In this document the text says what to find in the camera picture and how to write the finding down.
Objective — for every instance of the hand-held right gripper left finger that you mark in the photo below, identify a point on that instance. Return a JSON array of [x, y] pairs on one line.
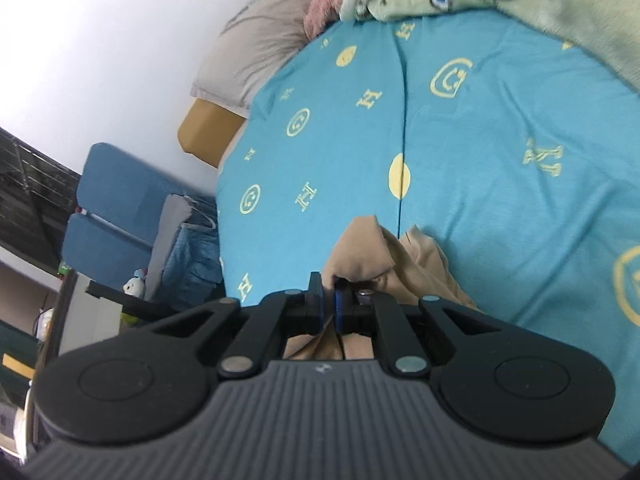
[[315, 307]]

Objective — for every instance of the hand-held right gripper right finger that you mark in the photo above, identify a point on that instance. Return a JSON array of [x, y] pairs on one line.
[[341, 310]]

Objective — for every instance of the tan printed t-shirt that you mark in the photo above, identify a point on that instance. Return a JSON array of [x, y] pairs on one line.
[[380, 250]]

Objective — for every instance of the white plush toy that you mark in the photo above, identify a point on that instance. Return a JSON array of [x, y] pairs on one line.
[[135, 285]]

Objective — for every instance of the blue printed bed sheet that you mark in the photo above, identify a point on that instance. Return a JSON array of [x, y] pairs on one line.
[[475, 160]]

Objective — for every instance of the mustard headboard cushion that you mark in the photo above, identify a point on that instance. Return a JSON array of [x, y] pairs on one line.
[[210, 132]]

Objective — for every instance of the blue covered dining chair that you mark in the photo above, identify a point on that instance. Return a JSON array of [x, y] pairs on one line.
[[100, 245], [125, 185]]

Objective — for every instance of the white table with black legs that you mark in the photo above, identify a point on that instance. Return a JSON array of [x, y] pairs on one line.
[[80, 305]]

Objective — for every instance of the grey pillow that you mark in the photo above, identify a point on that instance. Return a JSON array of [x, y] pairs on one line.
[[260, 45]]

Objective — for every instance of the dark green cover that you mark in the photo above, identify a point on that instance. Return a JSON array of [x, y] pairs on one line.
[[15, 340]]

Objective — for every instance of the dark grille window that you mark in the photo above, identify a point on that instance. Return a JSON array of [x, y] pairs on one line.
[[30, 195]]

